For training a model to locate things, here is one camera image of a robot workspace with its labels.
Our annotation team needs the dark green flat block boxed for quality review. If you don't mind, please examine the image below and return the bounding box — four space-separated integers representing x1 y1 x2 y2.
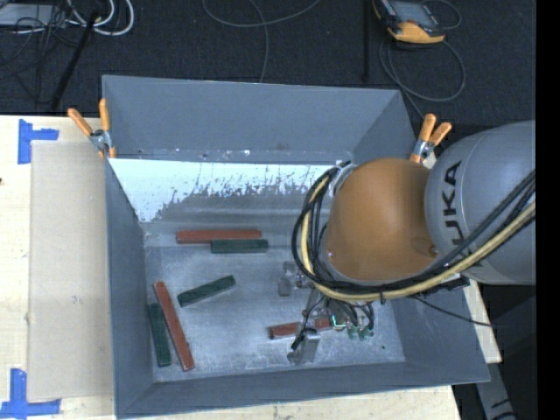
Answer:
210 239 270 255
176 275 237 309
146 303 173 368

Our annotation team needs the red-brown flat block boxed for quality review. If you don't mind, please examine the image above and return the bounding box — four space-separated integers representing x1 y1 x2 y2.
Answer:
268 316 333 341
176 228 263 245
152 281 197 373

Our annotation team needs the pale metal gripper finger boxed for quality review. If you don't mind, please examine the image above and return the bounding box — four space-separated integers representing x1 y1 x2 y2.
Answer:
277 260 304 298
286 327 321 367

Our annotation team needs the pale flat board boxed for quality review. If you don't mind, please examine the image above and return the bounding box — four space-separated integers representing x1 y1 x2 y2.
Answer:
26 140 116 403

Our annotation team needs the grey metal bin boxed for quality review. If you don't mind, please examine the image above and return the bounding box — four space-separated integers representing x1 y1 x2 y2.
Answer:
101 74 492 420

